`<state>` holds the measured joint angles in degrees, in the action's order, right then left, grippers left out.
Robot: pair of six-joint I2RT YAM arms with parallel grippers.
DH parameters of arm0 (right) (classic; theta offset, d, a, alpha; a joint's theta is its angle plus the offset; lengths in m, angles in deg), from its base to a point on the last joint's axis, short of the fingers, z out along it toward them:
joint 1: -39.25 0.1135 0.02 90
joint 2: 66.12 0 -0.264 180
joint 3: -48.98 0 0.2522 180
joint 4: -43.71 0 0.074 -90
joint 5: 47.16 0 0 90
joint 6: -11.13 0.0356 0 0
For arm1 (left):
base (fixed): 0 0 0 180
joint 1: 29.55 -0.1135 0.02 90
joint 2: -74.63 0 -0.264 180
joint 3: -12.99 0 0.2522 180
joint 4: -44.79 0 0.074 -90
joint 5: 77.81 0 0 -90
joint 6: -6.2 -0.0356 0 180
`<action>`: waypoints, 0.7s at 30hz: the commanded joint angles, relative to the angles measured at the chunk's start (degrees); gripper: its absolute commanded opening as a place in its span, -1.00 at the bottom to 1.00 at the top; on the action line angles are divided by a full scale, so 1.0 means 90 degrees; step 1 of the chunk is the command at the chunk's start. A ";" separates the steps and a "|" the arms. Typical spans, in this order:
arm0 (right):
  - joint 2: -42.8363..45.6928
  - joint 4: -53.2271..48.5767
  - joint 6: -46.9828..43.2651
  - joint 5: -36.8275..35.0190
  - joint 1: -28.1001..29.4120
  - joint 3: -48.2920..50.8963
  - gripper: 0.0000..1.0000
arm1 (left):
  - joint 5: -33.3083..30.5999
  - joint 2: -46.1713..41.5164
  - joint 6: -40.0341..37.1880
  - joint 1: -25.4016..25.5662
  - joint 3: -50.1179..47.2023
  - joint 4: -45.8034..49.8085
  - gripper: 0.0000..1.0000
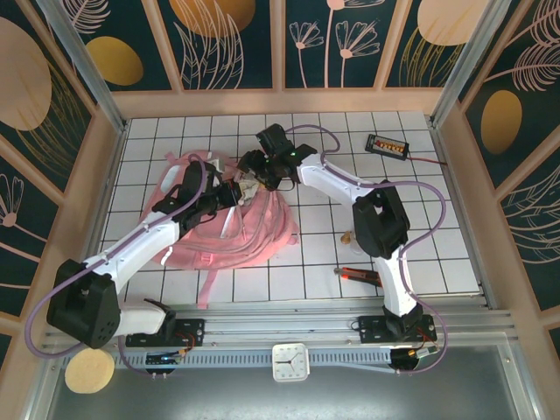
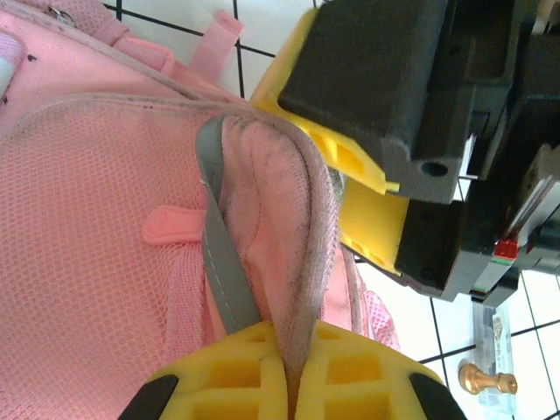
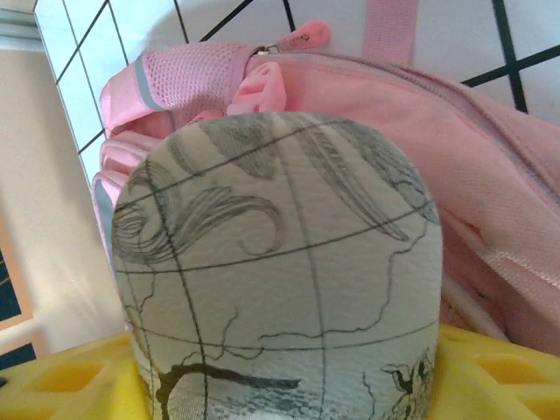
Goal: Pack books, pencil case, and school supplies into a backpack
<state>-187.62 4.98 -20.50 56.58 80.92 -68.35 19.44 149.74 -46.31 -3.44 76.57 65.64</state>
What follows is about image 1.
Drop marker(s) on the white patterned item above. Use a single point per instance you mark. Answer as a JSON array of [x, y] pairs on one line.
[[248, 192]]

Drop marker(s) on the pink backpack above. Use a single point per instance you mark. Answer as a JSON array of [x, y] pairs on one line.
[[245, 236]]

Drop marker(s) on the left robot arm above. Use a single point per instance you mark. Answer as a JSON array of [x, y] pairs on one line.
[[131, 249]]

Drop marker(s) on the small brown wooden piece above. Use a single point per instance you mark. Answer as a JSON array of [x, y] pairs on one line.
[[346, 238]]

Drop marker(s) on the black circuit board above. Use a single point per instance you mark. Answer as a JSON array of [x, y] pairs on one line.
[[387, 146]]

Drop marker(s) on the red black utility knife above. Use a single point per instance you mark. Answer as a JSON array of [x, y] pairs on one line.
[[356, 275]]

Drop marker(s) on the small controller module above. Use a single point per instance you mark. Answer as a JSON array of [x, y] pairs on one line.
[[164, 359], [422, 352]]

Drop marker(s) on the white square clock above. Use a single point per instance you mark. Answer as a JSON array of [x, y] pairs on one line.
[[291, 362]]

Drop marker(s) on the yellow round sponge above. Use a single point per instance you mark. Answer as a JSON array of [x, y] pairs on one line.
[[89, 372]]

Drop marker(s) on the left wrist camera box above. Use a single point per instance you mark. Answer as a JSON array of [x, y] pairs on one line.
[[216, 165]]

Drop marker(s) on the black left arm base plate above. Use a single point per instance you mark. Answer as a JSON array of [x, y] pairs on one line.
[[192, 330]]

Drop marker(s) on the aluminium table rail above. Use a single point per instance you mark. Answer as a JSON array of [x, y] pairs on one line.
[[280, 326]]

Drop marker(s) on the aluminium frame post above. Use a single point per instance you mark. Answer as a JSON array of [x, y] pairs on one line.
[[89, 74], [466, 65]]

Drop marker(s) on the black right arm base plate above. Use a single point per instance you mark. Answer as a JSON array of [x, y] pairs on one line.
[[372, 328]]

